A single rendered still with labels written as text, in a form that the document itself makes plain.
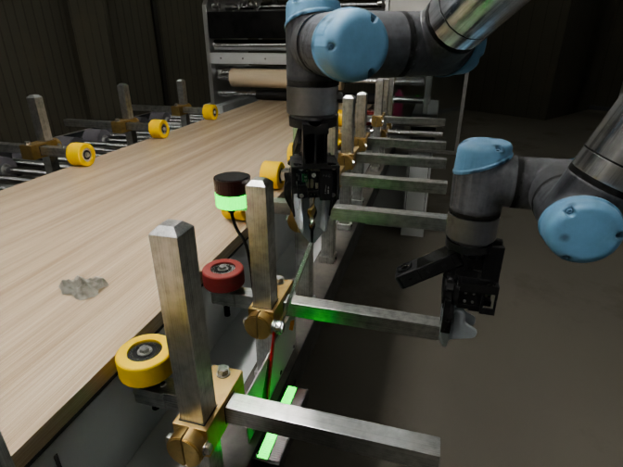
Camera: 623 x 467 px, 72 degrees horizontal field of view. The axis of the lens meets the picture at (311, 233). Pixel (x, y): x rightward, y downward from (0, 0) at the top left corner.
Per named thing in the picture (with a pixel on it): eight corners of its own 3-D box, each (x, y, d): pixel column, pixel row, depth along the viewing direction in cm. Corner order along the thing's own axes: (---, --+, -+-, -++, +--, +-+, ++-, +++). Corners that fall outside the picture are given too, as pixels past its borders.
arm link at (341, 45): (423, 6, 47) (377, 11, 56) (325, 4, 44) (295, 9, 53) (415, 82, 50) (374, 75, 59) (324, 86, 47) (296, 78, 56)
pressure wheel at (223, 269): (253, 307, 91) (249, 258, 86) (236, 330, 84) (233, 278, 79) (218, 301, 93) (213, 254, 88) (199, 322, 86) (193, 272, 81)
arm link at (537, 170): (606, 235, 55) (513, 225, 58) (584, 206, 65) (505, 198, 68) (624, 176, 52) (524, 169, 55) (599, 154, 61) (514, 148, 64)
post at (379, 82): (377, 177, 220) (384, 78, 200) (376, 179, 217) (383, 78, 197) (371, 176, 221) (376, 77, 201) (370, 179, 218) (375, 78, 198)
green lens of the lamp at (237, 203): (257, 199, 74) (257, 187, 73) (243, 211, 69) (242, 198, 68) (225, 196, 76) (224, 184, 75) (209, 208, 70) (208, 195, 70)
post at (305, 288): (312, 304, 109) (313, 109, 89) (309, 311, 106) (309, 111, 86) (299, 302, 110) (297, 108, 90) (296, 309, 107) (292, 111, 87)
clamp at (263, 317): (294, 301, 88) (293, 280, 86) (271, 342, 77) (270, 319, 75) (268, 296, 90) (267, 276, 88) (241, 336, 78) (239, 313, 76)
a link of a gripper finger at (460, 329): (473, 360, 73) (481, 316, 69) (437, 355, 75) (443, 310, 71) (472, 349, 76) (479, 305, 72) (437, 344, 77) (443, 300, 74)
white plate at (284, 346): (297, 345, 94) (296, 307, 90) (250, 444, 71) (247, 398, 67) (294, 345, 94) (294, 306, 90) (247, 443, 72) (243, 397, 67)
